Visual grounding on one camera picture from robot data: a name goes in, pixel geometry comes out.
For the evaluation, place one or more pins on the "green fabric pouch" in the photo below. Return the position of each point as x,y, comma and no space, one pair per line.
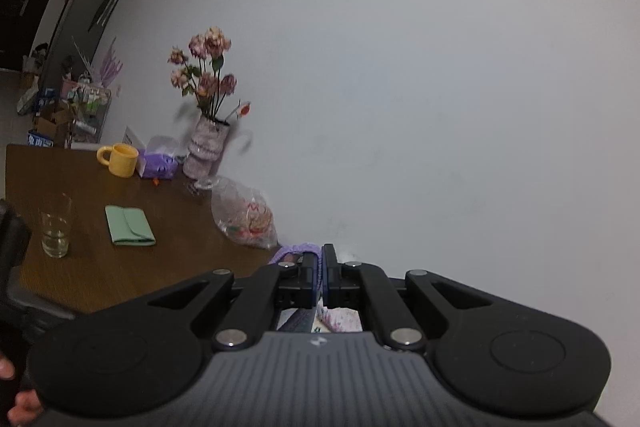
128,226

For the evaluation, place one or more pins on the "pink blue purple mesh garment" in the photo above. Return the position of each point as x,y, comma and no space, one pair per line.
296,250

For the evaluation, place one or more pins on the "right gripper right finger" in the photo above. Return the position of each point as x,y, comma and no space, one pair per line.
368,290

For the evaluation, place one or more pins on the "clear drinking glass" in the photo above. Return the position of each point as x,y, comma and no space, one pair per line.
56,216

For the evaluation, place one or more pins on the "white pink-flower folded cloth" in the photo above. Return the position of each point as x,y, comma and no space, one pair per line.
338,320

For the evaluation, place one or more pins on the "purple tissue box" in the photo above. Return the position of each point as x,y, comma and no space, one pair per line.
157,160

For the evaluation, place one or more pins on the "clear plastic snack bag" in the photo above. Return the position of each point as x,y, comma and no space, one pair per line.
242,214

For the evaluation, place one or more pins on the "knitted pink vase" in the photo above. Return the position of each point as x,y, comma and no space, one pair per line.
205,147

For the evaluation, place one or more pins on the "pink artificial flower bouquet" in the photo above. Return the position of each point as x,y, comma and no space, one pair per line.
198,72

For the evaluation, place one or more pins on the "yellow mug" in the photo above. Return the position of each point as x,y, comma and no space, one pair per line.
120,159

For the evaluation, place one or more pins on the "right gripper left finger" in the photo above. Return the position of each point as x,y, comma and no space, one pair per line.
256,306

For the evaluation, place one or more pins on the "person's left hand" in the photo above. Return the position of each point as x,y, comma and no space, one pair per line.
26,406

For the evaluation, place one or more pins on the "dark refrigerator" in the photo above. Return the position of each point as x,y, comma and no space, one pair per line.
82,11

